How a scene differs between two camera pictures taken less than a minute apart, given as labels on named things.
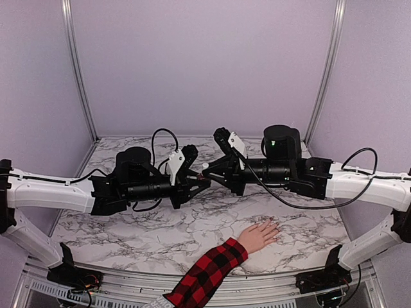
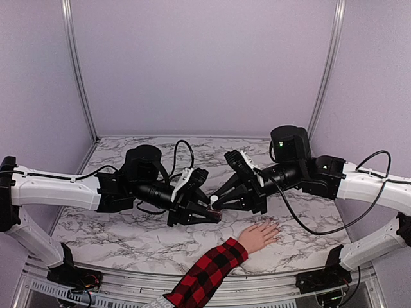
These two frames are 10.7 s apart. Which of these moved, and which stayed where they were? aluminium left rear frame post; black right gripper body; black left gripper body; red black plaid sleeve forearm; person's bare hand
Moved: black left gripper body; black right gripper body
Stayed: aluminium left rear frame post; person's bare hand; red black plaid sleeve forearm
